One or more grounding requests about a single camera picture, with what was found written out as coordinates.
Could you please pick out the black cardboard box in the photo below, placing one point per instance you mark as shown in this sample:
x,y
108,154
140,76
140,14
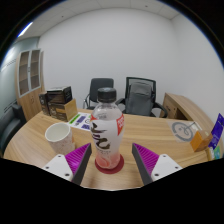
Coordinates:
x,y
59,94

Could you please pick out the orange box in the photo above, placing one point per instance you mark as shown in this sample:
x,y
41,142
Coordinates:
x,y
200,141

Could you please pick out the black sofa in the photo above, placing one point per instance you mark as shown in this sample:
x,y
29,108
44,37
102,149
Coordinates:
x,y
10,125

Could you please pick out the clear pink drink bottle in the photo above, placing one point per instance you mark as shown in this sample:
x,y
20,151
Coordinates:
x,y
106,133

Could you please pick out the round printed paper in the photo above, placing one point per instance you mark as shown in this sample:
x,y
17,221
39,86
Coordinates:
x,y
181,130

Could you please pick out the brown and tan box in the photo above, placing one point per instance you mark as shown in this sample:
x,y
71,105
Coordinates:
x,y
63,111

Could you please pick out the small dark brown box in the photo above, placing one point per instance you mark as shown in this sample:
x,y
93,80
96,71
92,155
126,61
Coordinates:
x,y
44,103

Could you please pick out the black office chair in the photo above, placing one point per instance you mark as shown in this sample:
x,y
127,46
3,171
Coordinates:
x,y
101,83

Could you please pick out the white speckled cup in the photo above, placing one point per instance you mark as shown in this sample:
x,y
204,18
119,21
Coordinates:
x,y
61,140

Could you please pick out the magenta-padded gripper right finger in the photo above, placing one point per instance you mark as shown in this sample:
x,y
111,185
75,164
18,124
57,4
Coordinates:
x,y
165,165

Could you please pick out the wooden shelf cabinet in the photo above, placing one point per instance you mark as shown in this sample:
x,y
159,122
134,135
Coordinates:
x,y
30,83

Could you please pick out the flat round red coaster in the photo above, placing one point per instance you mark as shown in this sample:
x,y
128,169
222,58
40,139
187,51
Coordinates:
x,y
121,165

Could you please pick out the purple card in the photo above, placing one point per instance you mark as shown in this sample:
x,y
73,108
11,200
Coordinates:
x,y
218,130

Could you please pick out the long ceiling light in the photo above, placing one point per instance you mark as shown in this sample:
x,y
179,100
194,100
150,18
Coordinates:
x,y
25,29

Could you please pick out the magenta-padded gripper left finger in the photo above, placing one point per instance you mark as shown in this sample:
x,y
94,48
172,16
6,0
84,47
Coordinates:
x,y
59,165

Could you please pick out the grey mesh office chair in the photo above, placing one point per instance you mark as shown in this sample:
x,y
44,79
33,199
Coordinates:
x,y
140,98

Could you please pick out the wooden side desk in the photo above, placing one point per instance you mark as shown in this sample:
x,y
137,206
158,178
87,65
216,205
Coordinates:
x,y
180,106

